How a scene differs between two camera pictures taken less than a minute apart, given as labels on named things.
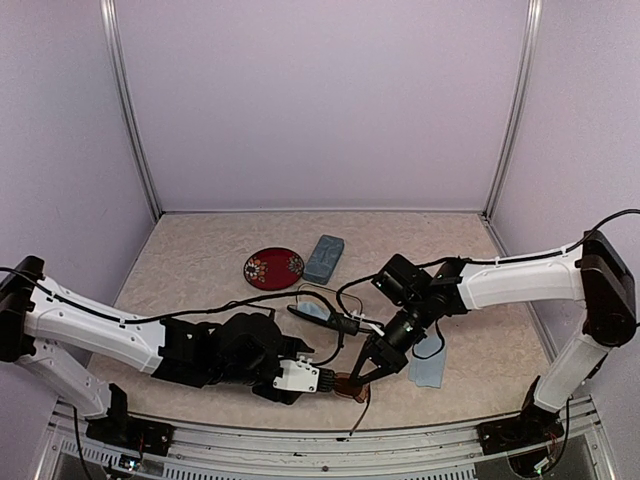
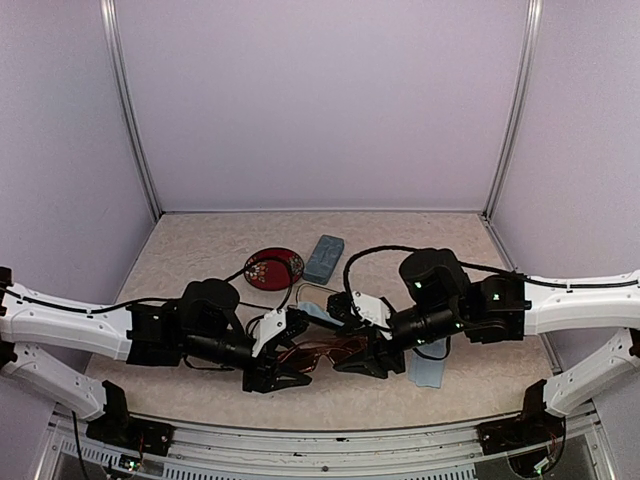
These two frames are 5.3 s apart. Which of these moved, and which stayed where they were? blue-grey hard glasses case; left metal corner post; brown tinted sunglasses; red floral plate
Moved: brown tinted sunglasses
Stayed: left metal corner post; blue-grey hard glasses case; red floral plate
